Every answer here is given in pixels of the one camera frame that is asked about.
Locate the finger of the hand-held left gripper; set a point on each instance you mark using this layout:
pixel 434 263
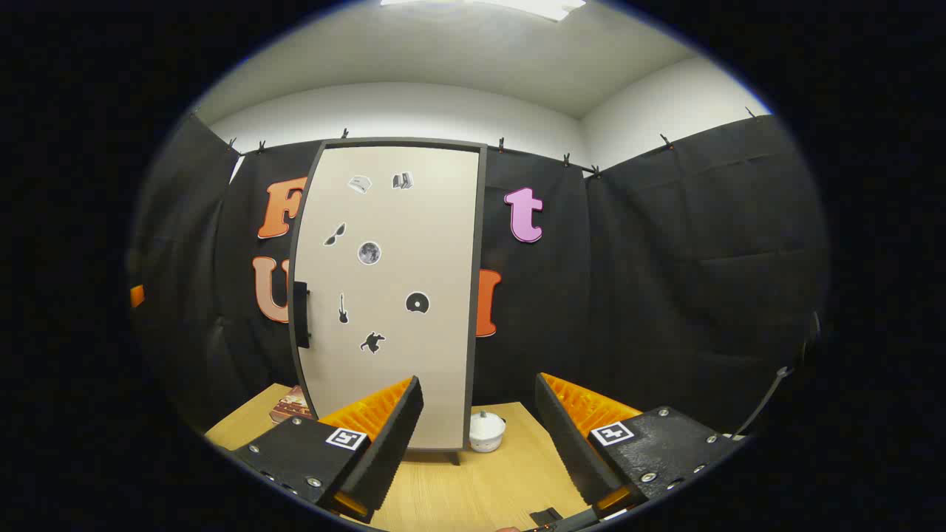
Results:
pixel 137 295

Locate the row of black cloth clips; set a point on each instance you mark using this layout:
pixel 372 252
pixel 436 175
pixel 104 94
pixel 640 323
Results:
pixel 665 140

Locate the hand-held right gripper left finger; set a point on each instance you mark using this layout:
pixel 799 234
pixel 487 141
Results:
pixel 392 443

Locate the beige cabinet door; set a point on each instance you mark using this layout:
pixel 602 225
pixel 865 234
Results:
pixel 399 369

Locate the grey monitor stand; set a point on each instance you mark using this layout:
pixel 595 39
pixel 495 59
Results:
pixel 768 395

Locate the dark grey cabinet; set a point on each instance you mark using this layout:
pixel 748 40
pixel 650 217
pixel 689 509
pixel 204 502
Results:
pixel 477 295

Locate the white lidded ceramic jar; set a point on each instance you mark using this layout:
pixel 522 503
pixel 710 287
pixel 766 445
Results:
pixel 486 432

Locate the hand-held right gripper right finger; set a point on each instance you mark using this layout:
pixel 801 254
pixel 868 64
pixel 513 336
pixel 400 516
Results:
pixel 569 451

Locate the ceiling light panel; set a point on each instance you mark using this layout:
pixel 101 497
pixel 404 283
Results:
pixel 532 6

